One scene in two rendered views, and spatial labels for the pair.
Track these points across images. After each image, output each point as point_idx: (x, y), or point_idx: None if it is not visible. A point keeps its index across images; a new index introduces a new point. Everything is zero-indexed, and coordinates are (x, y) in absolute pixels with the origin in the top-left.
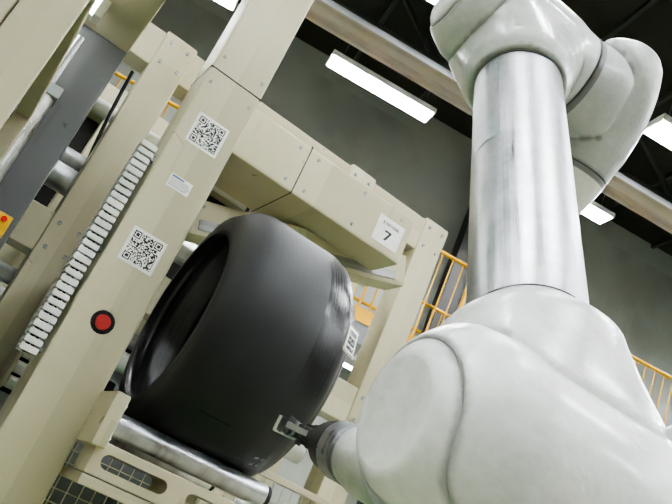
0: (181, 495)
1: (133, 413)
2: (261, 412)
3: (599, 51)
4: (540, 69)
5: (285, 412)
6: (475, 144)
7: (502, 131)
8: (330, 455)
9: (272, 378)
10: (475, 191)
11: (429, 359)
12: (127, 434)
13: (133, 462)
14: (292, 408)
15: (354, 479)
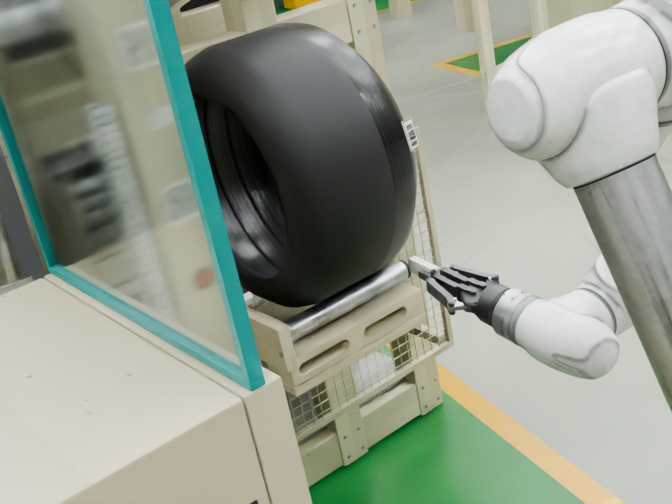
0: (360, 335)
1: (268, 296)
2: (381, 249)
3: (664, 60)
4: (646, 192)
5: (398, 233)
6: (625, 297)
7: (652, 301)
8: (514, 340)
9: (378, 228)
10: (652, 357)
11: None
12: (297, 337)
13: (318, 351)
14: (402, 227)
15: (554, 368)
